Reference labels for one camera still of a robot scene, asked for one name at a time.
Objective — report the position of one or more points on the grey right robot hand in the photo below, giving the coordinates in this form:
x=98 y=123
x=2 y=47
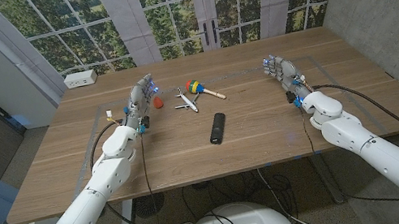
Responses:
x=285 y=72

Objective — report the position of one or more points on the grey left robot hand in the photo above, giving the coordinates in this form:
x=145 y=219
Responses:
x=136 y=102

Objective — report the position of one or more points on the black TV remote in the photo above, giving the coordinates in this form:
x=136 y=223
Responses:
x=218 y=127

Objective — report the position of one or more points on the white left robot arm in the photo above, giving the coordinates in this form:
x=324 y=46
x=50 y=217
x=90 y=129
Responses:
x=88 y=205

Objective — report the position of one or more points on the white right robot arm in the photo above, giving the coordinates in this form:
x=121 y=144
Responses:
x=376 y=155

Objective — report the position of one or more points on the colourful striped wooden maraca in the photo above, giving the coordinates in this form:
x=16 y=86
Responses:
x=192 y=86

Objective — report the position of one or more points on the red toy strawberry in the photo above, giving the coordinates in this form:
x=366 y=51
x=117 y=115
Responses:
x=158 y=103

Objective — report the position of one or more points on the white toy airplane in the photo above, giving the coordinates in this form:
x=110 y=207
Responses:
x=187 y=101

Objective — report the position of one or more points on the white power outlet box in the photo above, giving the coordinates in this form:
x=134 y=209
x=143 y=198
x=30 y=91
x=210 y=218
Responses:
x=80 y=79

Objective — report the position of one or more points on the printed window forest backdrop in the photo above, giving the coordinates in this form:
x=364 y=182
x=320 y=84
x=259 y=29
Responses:
x=173 y=9

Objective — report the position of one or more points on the round black floor fan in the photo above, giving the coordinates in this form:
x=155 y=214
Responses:
x=149 y=205

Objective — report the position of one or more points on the grey table leg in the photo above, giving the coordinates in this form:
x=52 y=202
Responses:
x=329 y=184

